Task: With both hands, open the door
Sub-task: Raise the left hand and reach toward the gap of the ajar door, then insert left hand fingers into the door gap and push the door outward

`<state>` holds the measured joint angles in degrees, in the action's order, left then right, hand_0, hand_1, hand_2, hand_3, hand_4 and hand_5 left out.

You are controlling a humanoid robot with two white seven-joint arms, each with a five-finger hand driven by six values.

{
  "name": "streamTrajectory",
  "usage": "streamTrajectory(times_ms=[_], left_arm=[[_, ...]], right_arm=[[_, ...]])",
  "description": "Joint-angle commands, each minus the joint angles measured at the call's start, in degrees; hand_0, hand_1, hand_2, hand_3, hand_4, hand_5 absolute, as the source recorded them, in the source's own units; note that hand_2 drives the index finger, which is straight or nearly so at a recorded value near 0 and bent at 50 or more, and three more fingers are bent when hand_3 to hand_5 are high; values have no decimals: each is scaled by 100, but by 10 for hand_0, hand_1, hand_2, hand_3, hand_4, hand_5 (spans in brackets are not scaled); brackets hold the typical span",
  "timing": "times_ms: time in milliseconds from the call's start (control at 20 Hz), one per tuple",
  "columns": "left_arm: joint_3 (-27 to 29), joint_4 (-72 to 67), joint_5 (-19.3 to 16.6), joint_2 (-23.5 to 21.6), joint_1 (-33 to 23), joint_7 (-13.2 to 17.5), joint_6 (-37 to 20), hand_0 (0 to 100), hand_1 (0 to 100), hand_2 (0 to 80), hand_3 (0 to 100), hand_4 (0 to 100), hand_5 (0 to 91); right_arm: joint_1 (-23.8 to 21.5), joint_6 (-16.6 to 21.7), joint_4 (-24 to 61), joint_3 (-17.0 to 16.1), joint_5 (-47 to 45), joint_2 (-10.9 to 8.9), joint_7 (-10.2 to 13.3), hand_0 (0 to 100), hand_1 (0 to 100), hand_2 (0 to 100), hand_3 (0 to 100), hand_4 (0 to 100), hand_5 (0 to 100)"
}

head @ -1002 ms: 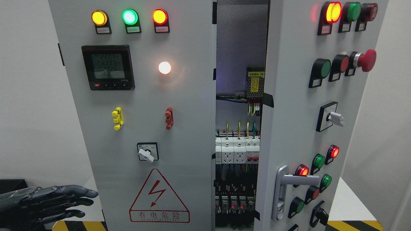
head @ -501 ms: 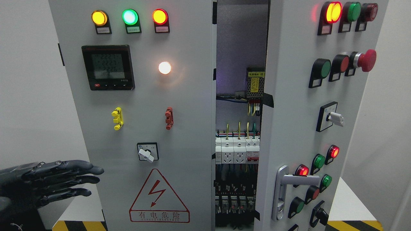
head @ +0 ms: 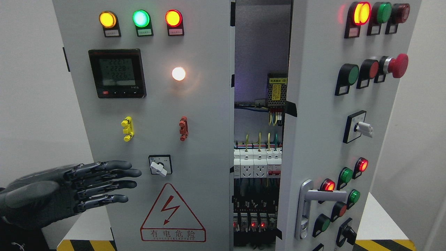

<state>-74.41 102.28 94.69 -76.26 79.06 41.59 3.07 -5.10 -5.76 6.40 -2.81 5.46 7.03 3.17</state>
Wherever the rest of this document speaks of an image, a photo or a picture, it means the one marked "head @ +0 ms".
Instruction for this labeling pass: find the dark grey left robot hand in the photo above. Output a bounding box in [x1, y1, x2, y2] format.
[1, 161, 141, 230]

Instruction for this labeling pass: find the grey cabinet door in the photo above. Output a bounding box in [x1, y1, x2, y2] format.
[276, 0, 421, 251]
[53, 0, 235, 251]

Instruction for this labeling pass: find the black box lower left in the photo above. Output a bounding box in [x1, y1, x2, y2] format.
[0, 219, 50, 251]

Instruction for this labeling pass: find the yellow terminal connector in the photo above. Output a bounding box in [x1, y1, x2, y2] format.
[121, 116, 134, 142]

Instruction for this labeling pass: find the red electric warning sticker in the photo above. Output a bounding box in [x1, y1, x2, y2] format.
[140, 183, 207, 242]

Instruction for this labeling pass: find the black digital power meter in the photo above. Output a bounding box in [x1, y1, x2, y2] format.
[88, 48, 146, 99]

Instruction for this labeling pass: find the red terminal connector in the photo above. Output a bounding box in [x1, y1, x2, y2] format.
[179, 116, 189, 142]

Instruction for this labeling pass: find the white glowing indicator lamp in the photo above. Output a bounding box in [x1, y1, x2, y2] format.
[171, 67, 186, 81]

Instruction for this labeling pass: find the yellow indicator lamp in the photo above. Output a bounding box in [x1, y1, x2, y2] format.
[99, 11, 121, 38]

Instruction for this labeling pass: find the green indicator lamp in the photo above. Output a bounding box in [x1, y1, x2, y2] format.
[132, 9, 153, 37]

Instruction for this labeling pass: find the relay row with red leds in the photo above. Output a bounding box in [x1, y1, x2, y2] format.
[233, 212, 277, 233]

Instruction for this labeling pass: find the red indicator lamp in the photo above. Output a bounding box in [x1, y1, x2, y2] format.
[165, 9, 184, 36]

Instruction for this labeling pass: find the metal mesh power supply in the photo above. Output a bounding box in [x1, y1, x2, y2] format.
[266, 73, 288, 107]

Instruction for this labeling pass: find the red emergency stop button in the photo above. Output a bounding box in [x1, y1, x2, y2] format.
[374, 53, 408, 84]

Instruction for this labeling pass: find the silver door handle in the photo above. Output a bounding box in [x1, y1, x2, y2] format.
[295, 179, 347, 239]

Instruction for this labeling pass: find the right door rotary switch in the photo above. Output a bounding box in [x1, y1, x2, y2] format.
[343, 110, 373, 144]

